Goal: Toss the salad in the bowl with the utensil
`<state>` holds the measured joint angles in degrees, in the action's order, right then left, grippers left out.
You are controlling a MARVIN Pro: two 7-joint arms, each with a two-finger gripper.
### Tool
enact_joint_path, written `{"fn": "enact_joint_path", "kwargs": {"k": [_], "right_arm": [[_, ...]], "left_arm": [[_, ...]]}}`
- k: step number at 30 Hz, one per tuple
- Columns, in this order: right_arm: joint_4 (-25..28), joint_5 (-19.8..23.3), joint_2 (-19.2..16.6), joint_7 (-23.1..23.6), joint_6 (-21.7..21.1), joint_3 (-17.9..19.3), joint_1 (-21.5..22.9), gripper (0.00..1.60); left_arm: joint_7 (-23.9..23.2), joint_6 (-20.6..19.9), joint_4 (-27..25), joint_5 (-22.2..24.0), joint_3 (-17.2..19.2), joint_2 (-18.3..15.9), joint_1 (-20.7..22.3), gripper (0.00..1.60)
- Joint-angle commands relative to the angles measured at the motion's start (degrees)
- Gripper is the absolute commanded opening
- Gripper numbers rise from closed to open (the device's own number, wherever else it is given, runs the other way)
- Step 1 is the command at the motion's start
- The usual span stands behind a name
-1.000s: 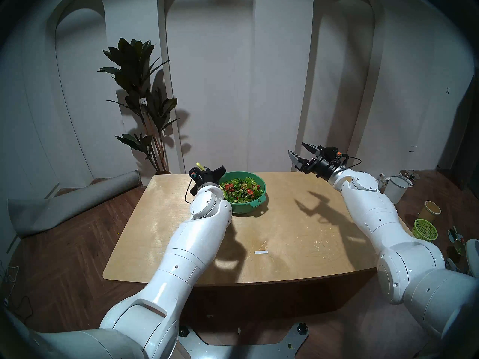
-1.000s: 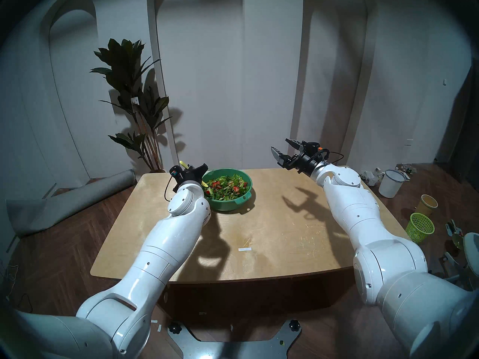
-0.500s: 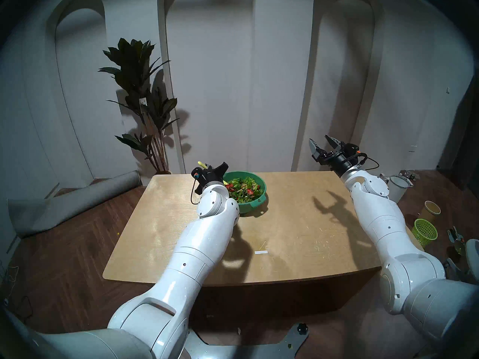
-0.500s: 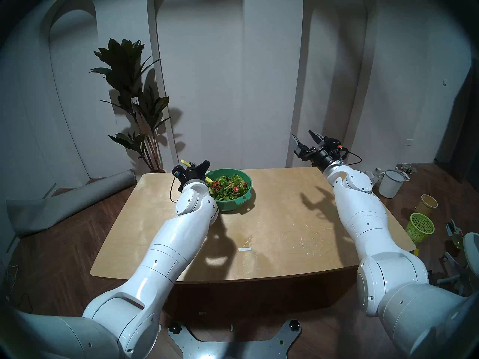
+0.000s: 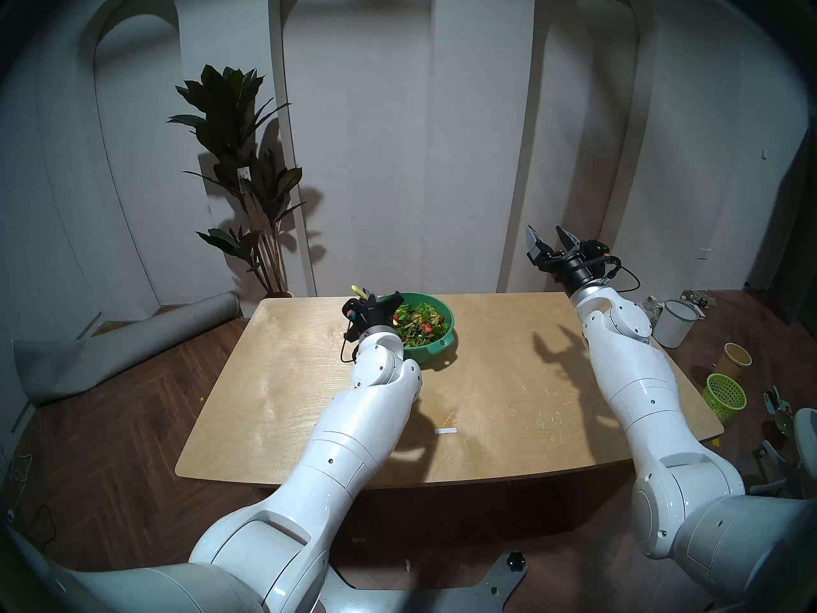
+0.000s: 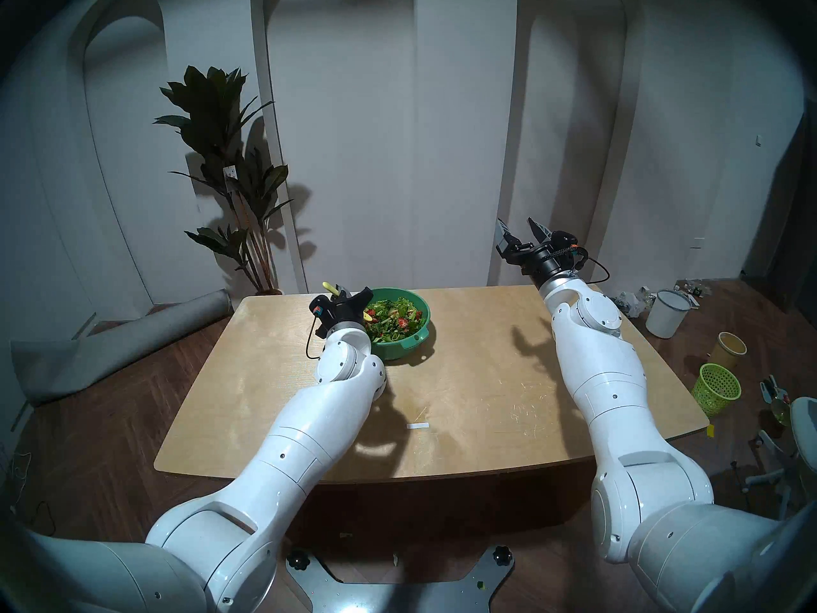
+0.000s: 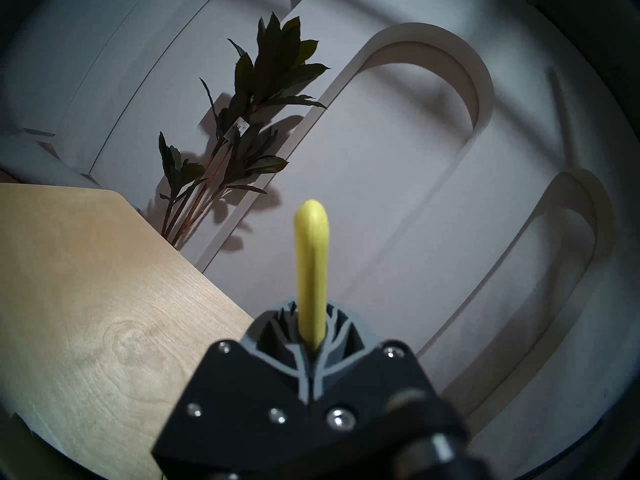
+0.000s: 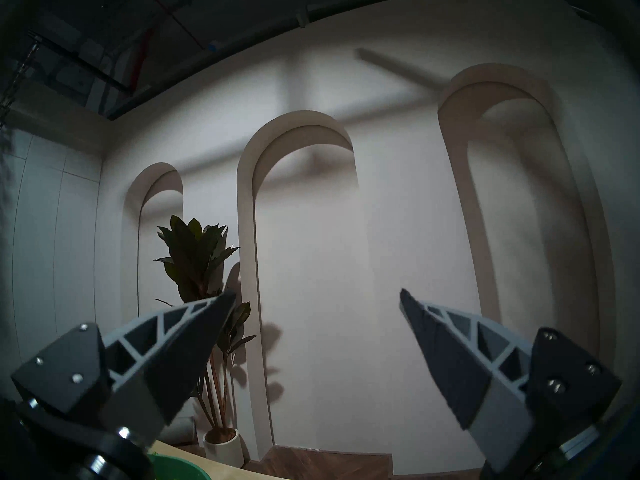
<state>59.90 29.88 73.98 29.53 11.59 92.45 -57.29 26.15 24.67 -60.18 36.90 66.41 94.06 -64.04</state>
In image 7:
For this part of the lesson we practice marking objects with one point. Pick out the tall potted plant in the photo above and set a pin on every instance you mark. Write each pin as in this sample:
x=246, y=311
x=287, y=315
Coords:
x=260, y=84

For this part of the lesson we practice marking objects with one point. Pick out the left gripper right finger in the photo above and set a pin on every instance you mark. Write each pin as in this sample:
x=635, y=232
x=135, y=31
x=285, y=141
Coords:
x=380, y=394

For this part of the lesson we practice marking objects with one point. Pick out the yellow plastic utensil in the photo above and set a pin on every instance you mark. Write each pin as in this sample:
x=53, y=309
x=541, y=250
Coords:
x=312, y=264

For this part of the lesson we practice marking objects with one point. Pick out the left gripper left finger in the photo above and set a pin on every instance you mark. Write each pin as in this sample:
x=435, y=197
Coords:
x=240, y=399

